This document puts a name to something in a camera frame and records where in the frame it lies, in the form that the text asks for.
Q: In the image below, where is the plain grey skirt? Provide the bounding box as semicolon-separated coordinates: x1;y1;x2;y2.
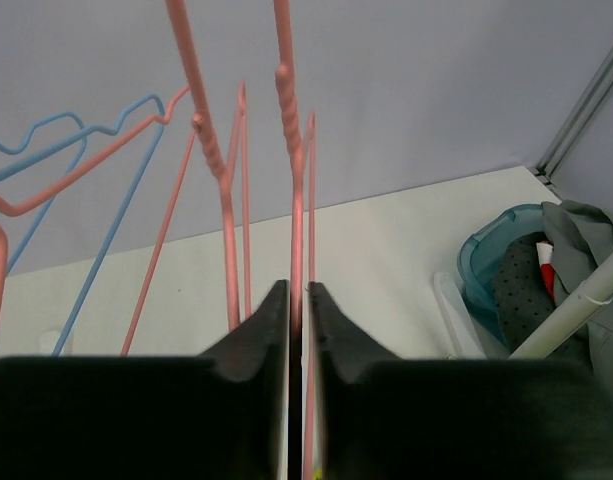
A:
542;200;613;401

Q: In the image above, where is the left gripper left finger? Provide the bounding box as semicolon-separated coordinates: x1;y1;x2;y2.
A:
0;280;289;479

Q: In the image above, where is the dark grey dotted skirt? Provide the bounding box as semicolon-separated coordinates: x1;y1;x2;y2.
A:
492;231;568;351

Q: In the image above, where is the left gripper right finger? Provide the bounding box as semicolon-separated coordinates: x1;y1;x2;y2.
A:
309;282;613;479

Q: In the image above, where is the clothes rack silver white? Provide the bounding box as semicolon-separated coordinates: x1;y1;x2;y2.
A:
433;253;613;360

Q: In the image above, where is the blue wire hanger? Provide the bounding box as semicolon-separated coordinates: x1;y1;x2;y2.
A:
0;97;164;357
0;111;90;273

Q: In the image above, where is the blue plastic basket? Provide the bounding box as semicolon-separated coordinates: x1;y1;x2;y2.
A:
457;204;543;344

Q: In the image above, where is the right frame post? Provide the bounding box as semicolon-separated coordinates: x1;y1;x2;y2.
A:
531;46;613;190

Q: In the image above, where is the red poppy white skirt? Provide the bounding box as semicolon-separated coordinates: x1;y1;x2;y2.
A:
536;241;555;298

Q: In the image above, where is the pink wire hanger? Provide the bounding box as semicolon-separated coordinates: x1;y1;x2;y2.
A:
273;0;313;479
0;84;200;361
166;0;243;330

